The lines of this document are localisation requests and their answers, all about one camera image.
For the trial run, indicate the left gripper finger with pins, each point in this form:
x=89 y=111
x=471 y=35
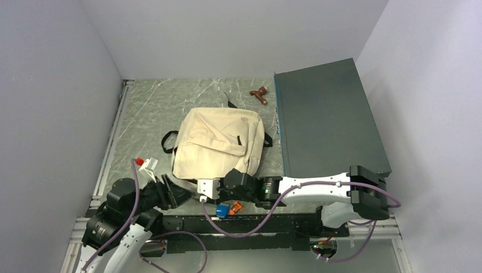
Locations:
x=168 y=192
x=182 y=195

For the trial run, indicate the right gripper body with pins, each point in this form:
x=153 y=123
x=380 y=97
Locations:
x=225 y=194

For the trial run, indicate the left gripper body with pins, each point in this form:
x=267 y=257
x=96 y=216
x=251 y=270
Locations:
x=152 y=195

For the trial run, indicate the orange pencil sharpener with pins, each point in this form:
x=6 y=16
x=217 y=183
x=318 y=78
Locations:
x=236 y=207

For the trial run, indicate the blue eraser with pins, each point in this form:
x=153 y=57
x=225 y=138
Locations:
x=222 y=210

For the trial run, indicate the beige canvas backpack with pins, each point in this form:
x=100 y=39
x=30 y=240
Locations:
x=211 y=141

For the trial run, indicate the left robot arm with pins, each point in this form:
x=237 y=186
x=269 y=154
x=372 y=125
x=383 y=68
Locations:
x=130 y=216

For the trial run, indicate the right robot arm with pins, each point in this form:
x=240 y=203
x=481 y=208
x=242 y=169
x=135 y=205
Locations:
x=343 y=197

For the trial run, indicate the brown T-shaped clip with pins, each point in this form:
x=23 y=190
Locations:
x=259 y=94

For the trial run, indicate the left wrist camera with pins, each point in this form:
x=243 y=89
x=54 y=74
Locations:
x=147 y=167

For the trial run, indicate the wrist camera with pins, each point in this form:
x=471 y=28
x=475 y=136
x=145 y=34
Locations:
x=209 y=188
x=147 y=167

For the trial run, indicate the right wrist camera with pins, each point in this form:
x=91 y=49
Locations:
x=209 y=188

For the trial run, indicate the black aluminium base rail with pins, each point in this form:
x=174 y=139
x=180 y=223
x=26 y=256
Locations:
x=282 y=231

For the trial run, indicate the dark network switch box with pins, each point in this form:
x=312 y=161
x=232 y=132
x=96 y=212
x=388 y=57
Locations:
x=325 y=122

